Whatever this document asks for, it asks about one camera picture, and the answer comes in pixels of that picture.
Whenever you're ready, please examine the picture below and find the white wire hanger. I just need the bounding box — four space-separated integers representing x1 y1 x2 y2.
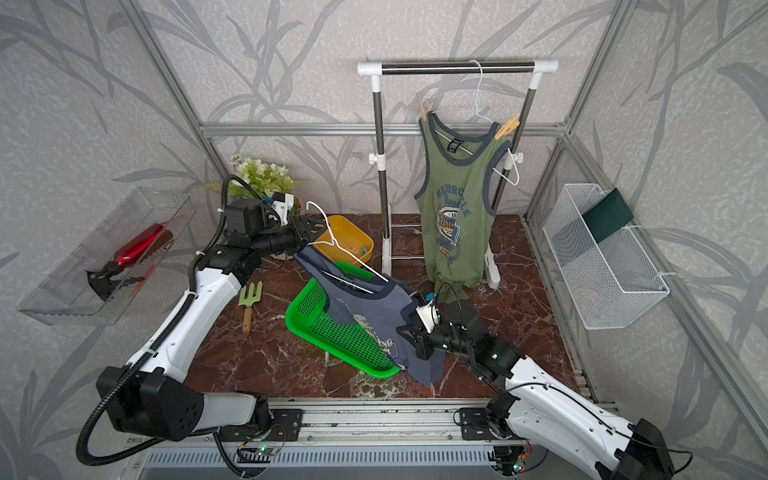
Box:
469 59 521 186
306 201 388 282

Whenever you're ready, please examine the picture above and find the navy blue tank top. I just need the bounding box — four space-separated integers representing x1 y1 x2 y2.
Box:
294 246 446 387

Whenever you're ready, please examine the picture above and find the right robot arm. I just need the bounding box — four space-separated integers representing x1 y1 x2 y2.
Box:
398 292 684 479

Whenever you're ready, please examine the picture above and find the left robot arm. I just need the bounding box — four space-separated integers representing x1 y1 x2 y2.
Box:
75 175 319 466

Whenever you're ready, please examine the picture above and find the green tank top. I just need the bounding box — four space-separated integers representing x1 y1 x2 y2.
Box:
414 112 510 304

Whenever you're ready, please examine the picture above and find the yellow plastic tray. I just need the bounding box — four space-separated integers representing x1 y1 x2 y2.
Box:
314 215 374 266

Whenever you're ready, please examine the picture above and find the potted artificial flower plant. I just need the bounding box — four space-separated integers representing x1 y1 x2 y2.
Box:
199 154 297 200

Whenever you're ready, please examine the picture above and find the green plastic basket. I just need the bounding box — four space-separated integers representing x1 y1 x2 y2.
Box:
286 253 401 379

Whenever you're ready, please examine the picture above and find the green garden fork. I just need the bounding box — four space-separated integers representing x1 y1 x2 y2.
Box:
238 281 263 334

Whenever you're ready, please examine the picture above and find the red spray bottle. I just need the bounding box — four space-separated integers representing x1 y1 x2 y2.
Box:
86 223 173 302

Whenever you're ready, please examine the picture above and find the wooden clothespin left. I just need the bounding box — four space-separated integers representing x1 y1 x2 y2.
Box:
417 96 431 121

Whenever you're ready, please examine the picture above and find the wooden clothespin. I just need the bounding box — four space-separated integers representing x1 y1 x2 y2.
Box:
495 112 520 140
417 96 431 121

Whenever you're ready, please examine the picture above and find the metal clothes rack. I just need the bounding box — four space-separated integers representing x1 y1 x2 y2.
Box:
357 59 558 289

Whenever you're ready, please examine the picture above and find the wooden clothespin right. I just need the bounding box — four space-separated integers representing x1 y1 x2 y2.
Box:
495 112 520 140

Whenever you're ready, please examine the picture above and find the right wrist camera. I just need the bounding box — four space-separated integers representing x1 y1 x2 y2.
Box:
416 293 440 333

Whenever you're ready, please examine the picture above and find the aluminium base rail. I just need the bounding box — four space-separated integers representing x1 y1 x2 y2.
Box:
128 398 619 448

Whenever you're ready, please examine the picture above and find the white wire mesh basket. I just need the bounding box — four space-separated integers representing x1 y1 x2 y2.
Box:
543 183 669 330

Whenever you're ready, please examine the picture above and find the clear plastic wall shelf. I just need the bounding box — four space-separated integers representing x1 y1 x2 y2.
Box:
18 187 196 326

